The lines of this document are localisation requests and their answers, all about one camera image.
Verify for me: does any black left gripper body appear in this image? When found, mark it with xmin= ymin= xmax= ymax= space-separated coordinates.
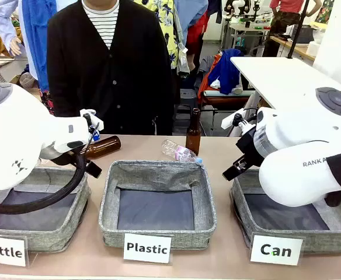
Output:
xmin=51 ymin=150 xmax=90 ymax=167

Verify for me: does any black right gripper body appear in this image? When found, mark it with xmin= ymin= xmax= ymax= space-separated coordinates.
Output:
xmin=231 ymin=127 xmax=265 ymax=170

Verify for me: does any brown glass bottle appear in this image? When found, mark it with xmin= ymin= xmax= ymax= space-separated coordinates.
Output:
xmin=185 ymin=107 xmax=202 ymax=157
xmin=84 ymin=135 xmax=122 ymax=160

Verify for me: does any labelled clear plastic bottle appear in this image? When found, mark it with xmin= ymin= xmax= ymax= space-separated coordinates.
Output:
xmin=162 ymin=139 xmax=204 ymax=165

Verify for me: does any grey fabric basket plastic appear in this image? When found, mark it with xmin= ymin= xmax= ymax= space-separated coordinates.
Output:
xmin=98 ymin=159 xmax=218 ymax=251

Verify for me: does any grey fabric basket can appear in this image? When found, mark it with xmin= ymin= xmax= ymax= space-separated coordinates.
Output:
xmin=229 ymin=168 xmax=341 ymax=255

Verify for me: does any grey fabric basket bottle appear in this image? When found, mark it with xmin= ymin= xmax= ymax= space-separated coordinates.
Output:
xmin=0 ymin=165 xmax=91 ymax=253

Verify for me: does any white sign reading Can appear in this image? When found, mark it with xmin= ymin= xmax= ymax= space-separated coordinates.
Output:
xmin=249 ymin=234 xmax=304 ymax=267

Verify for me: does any orange garment on chair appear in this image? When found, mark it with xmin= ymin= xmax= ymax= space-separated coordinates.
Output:
xmin=197 ymin=54 xmax=227 ymax=109

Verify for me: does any black plastic stool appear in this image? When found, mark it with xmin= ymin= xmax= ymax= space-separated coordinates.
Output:
xmin=173 ymin=88 xmax=200 ymax=137

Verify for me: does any blue jacket on chair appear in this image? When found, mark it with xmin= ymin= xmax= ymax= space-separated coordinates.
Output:
xmin=207 ymin=48 xmax=245 ymax=96

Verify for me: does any white sign reading Plastic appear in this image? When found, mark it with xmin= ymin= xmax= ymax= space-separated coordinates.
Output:
xmin=123 ymin=232 xmax=173 ymax=265

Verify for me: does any person in black cardigan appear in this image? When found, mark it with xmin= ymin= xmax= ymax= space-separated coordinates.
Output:
xmin=46 ymin=0 xmax=175 ymax=137

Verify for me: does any wooden background desk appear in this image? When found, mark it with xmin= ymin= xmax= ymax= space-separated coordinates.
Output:
xmin=270 ymin=34 xmax=317 ymax=62

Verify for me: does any white sign reading Bottle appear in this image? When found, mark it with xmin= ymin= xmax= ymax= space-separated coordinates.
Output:
xmin=0 ymin=233 xmax=29 ymax=268

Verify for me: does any white paper roll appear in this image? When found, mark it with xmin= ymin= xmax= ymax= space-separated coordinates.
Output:
xmin=306 ymin=40 xmax=322 ymax=58

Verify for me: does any blue hanging garment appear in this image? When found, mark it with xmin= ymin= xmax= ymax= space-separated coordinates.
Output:
xmin=21 ymin=0 xmax=58 ymax=93

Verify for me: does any background person in red shirt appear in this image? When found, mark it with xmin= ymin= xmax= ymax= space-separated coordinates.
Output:
xmin=263 ymin=0 xmax=323 ymax=58

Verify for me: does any yellow floral shirt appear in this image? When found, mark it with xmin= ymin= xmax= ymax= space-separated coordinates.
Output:
xmin=134 ymin=0 xmax=180 ymax=70

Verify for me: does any mannequin in light blue shirt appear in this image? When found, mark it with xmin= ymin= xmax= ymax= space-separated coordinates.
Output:
xmin=0 ymin=0 xmax=28 ymax=57

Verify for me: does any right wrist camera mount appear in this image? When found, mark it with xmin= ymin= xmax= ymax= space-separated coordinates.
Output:
xmin=221 ymin=107 xmax=258 ymax=131

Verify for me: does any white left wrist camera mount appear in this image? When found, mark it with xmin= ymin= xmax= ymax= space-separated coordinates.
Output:
xmin=79 ymin=108 xmax=105 ymax=138

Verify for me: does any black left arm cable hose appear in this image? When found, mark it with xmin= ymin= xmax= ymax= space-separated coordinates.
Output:
xmin=0 ymin=122 xmax=101 ymax=214

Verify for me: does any black camera stand pole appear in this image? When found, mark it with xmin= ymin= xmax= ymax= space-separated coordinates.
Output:
xmin=287 ymin=0 xmax=311 ymax=60

